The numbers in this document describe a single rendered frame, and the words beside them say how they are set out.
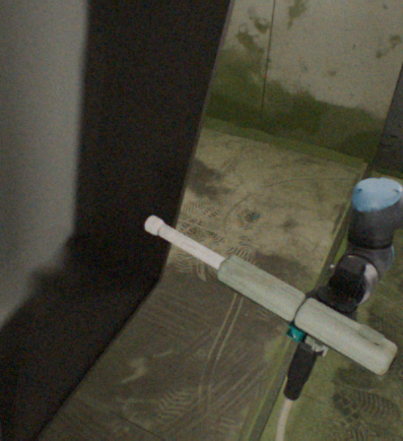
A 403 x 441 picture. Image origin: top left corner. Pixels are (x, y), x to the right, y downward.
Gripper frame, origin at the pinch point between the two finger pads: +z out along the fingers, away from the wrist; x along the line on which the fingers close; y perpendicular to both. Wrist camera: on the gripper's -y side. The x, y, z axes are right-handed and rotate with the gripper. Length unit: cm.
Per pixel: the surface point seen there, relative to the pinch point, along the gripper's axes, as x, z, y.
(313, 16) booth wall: 81, -174, -17
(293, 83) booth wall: 84, -178, 17
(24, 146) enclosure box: 72, -1, -4
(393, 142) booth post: 27, -189, 31
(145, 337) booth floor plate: 55, -35, 72
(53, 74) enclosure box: 72, -9, -19
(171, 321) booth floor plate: 52, -46, 70
